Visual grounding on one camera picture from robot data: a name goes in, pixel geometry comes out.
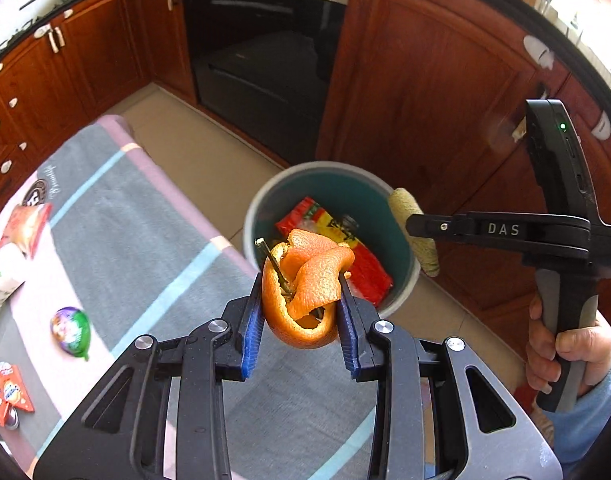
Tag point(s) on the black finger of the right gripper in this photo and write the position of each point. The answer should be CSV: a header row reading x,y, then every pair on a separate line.
x,y
434,227

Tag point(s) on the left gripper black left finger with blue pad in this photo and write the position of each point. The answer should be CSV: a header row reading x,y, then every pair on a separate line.
x,y
160,405

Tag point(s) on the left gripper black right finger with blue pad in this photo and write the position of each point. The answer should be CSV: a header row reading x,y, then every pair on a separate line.
x,y
480,431

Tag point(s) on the red plastic bag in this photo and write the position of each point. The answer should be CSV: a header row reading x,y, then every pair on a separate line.
x,y
368,277

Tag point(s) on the orange peel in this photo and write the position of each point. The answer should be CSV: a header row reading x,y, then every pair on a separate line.
x,y
301,288

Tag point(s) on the red cola can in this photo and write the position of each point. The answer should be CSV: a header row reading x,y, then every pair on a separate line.
x,y
11,420

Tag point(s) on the light blue sleeve forearm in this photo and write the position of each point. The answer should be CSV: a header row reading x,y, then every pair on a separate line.
x,y
576,431

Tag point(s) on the teal trash bin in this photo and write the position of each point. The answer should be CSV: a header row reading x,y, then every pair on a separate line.
x,y
343,190

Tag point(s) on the person's right hand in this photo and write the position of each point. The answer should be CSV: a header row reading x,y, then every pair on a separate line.
x,y
591,345

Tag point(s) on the round dog picture lid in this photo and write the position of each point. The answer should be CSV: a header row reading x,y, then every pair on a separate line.
x,y
71,329

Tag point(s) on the orange snack wrapper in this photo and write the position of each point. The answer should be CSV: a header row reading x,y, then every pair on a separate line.
x,y
13,391

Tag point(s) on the striped grey pink tablecloth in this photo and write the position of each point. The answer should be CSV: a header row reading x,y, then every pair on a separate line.
x,y
124,245

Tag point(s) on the white floral paper cup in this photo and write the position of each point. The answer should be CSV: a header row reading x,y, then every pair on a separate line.
x,y
13,270

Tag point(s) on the black built-in oven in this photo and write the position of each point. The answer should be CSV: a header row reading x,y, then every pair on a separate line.
x,y
264,66

